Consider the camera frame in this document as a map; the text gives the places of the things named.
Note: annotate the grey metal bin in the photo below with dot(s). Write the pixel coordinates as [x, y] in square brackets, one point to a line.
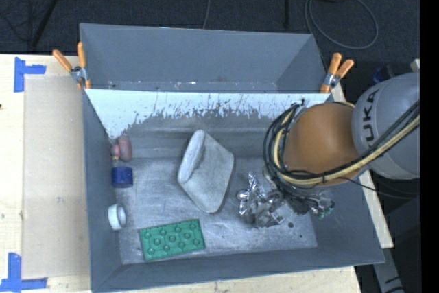
[212, 58]

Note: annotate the green flat block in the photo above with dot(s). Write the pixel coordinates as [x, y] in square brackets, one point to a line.
[172, 239]

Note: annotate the blue cylinder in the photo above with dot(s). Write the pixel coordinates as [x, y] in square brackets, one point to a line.
[122, 177]

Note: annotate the pale flat board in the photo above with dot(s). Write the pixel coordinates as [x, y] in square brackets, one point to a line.
[51, 182]

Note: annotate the crumpled silver foil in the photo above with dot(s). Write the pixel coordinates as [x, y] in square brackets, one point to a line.
[249, 199]

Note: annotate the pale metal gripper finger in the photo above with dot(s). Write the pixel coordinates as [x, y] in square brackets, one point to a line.
[271, 221]

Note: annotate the pink toy animal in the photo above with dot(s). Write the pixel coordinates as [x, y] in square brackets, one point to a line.
[124, 148]

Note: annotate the grey-white sponge pad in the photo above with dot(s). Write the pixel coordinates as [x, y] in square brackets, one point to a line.
[205, 172]

